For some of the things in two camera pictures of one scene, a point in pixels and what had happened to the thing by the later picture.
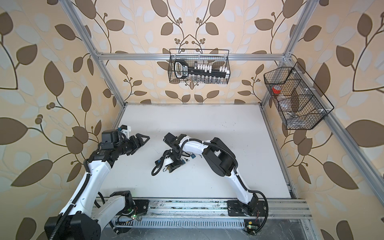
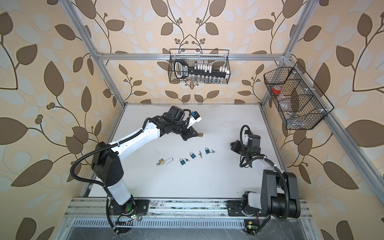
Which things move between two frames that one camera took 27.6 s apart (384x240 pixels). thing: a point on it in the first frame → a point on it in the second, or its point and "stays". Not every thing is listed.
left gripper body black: x=130 y=146 → x=183 y=130
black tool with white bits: x=181 y=69 stays
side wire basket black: x=299 y=103 stays
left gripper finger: x=141 y=140 → x=190 y=135
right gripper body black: x=177 y=161 → x=240 y=148
